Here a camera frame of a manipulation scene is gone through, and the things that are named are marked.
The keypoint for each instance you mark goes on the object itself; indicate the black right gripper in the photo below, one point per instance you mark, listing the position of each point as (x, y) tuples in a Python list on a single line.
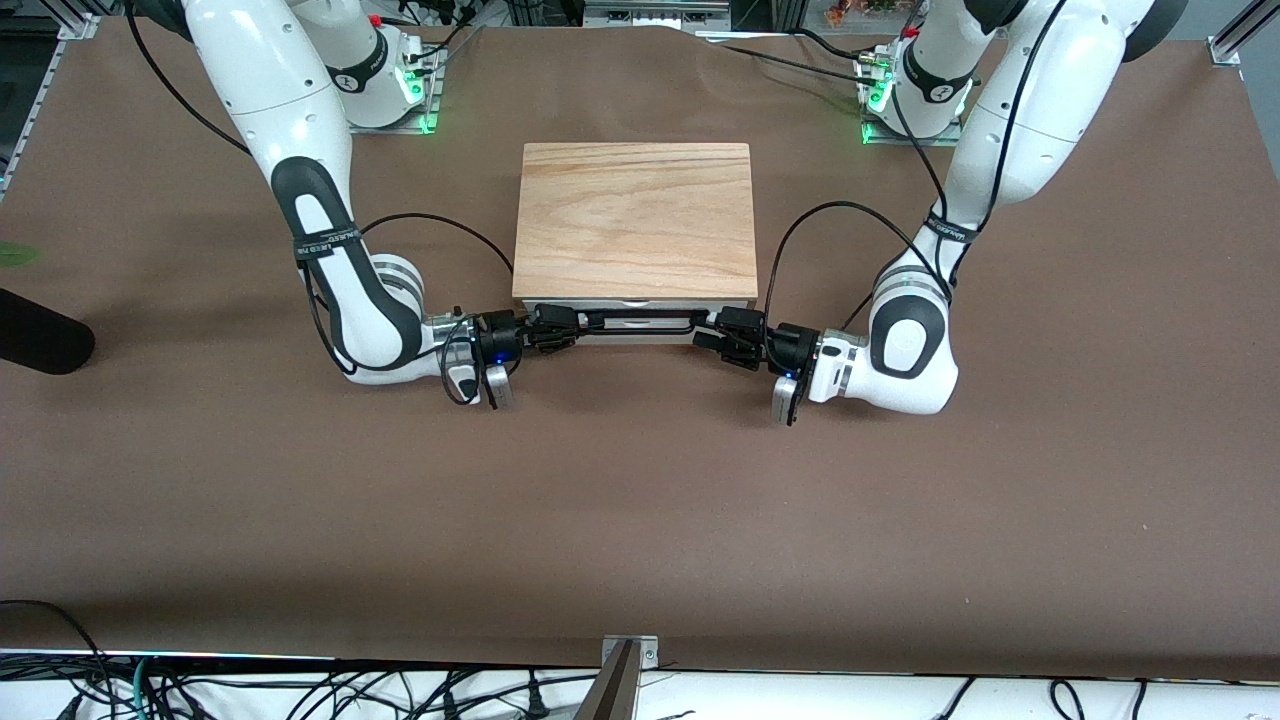
[(499, 338)]

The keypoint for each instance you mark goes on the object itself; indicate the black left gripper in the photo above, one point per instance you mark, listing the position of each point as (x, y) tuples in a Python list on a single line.
[(795, 347)]

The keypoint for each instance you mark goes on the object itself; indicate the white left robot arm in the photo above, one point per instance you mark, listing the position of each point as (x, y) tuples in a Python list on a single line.
[(1010, 130)]

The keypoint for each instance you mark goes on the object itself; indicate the light wooden drawer cabinet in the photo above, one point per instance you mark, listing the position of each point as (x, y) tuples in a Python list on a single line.
[(635, 220)]

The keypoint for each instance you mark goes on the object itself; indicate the brown table cover sheet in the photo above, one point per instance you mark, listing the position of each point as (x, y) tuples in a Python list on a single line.
[(640, 520)]

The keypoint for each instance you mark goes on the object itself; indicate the black cylinder object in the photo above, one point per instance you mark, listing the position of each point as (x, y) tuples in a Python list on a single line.
[(40, 335)]

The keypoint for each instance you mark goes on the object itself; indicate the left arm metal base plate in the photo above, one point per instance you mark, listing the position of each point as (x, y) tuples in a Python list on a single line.
[(875, 132)]

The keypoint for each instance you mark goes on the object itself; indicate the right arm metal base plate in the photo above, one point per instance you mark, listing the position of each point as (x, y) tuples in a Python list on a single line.
[(425, 118)]

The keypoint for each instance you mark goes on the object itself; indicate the metal frame with clutter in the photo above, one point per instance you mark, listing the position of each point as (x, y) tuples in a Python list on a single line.
[(650, 12)]

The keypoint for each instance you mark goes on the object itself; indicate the small metal bracket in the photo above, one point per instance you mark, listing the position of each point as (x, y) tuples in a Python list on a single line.
[(648, 652)]

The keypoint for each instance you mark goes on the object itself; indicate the aluminium frame profile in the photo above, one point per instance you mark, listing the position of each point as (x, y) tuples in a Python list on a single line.
[(1240, 35), (35, 90)]

